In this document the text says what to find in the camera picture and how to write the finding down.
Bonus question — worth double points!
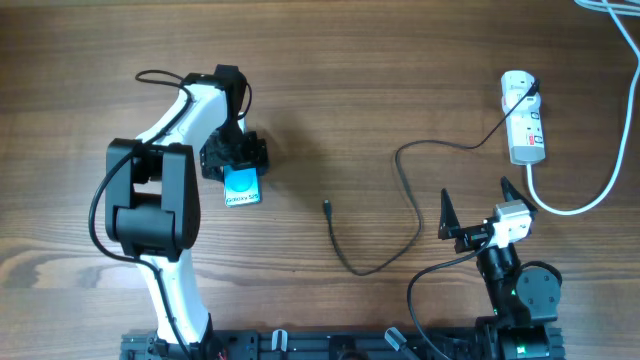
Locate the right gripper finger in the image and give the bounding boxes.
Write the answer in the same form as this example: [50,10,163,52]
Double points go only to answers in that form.
[438,188,460,239]
[500,176,538,218]

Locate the smartphone with teal screen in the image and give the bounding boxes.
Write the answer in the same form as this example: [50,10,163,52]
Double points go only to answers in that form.
[223,166,262,208]

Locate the black usb charging cable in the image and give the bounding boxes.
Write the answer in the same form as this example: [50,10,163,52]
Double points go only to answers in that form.
[322,79,541,277]

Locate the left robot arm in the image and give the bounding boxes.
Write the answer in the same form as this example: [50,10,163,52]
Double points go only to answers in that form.
[88,64,269,359]

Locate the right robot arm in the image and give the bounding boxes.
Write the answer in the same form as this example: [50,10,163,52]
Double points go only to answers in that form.
[438,177,566,360]

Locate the white charger plug adapter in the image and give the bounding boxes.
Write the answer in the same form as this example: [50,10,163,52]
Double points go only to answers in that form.
[501,87,541,114]

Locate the white power strip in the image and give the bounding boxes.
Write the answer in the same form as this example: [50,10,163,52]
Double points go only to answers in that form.
[501,70,546,165]

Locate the black right camera cable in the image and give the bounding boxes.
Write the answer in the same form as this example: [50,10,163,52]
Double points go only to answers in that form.
[406,234,494,360]

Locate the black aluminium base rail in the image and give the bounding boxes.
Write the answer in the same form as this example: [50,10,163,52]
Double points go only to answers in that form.
[119,327,566,360]

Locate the white power strip cord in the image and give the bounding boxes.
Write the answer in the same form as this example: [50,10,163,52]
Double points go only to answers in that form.
[525,0,640,217]

